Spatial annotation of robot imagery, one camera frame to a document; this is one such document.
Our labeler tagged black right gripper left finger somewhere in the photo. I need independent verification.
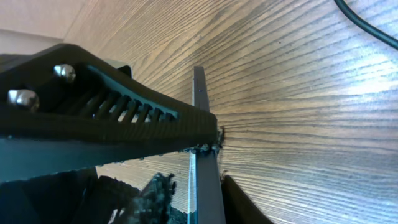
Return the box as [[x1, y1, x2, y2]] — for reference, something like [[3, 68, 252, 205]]
[[72, 173, 187, 224]]

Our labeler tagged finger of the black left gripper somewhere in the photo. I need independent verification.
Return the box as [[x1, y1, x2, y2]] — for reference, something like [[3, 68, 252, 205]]
[[1, 44, 218, 182]]

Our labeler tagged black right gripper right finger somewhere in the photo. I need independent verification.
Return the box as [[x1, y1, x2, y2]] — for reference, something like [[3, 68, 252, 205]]
[[221, 175, 273, 224]]

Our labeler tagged Samsung Galaxy smartphone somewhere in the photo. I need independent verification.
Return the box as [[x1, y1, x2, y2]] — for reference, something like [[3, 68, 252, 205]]
[[187, 66, 226, 224]]

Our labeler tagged black USB charging cable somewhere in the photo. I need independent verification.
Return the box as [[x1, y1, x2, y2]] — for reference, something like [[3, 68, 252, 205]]
[[334, 0, 398, 50]]

